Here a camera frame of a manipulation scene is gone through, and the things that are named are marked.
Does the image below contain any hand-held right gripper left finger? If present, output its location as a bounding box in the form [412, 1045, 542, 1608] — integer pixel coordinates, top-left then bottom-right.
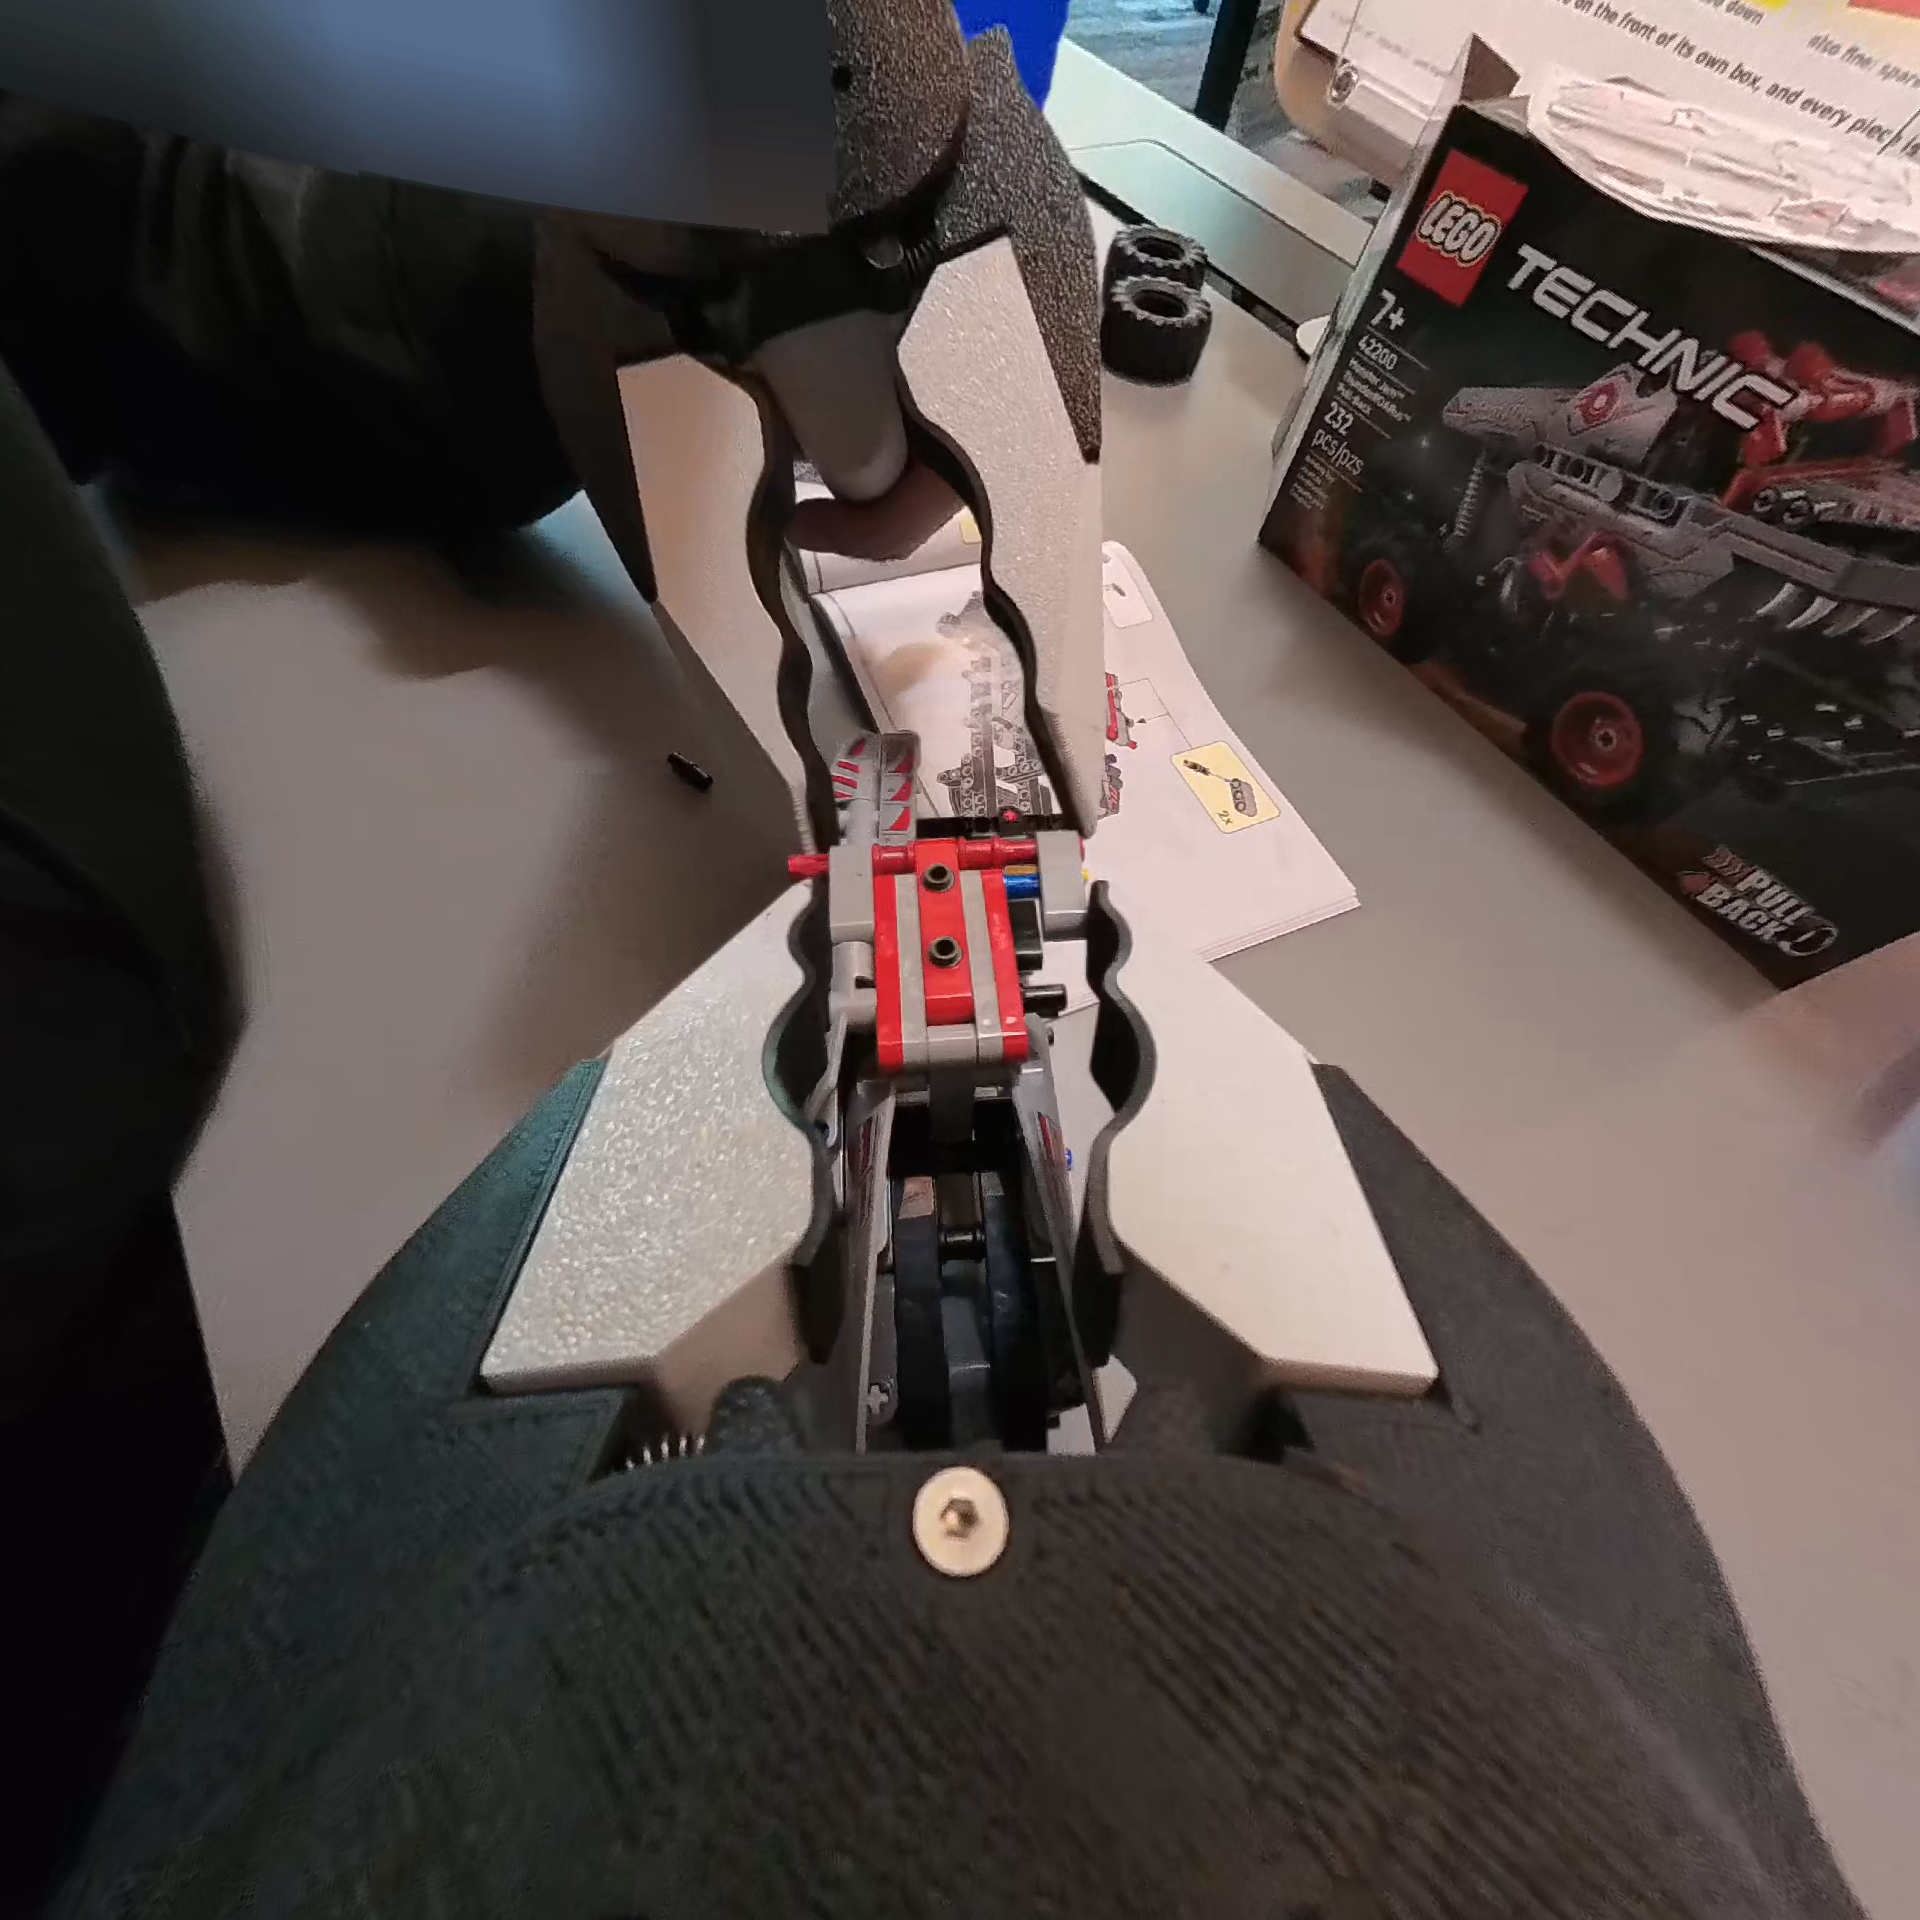
[478, 885, 865, 1450]

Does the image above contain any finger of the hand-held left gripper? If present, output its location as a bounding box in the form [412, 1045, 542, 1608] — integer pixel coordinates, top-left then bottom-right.
[616, 358, 841, 858]
[892, 238, 1109, 834]

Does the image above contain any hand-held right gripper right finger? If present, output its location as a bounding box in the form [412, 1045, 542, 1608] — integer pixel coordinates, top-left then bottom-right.
[1073, 883, 1443, 1450]

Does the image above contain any grey red toy truck model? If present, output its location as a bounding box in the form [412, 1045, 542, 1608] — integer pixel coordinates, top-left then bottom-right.
[785, 732, 1120, 1455]

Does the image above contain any person's left forearm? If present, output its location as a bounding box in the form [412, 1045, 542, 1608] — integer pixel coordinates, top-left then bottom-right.
[0, 90, 634, 527]

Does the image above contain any pale adjoining desk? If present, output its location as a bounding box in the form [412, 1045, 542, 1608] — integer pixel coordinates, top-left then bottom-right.
[1035, 37, 1374, 324]

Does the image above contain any grey desk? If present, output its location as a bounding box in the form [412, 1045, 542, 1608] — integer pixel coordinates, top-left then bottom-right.
[90, 195, 1920, 1920]

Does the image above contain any person's left hand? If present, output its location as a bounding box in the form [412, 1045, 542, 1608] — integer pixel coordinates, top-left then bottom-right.
[786, 450, 976, 559]

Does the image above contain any blue plastic storage bin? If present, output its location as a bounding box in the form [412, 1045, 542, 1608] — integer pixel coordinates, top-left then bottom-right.
[961, 0, 1070, 108]

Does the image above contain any dark background table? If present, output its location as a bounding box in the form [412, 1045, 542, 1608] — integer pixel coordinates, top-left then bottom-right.
[1192, 0, 1269, 127]

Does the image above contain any white instruction booklet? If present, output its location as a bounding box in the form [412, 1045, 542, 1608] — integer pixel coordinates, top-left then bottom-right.
[795, 510, 1363, 963]

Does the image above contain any printed instruction sheet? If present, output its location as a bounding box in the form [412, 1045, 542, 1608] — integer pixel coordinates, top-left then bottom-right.
[1304, 0, 1920, 166]

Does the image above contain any black toy set box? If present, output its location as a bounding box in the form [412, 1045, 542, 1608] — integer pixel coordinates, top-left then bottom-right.
[1257, 37, 1920, 992]

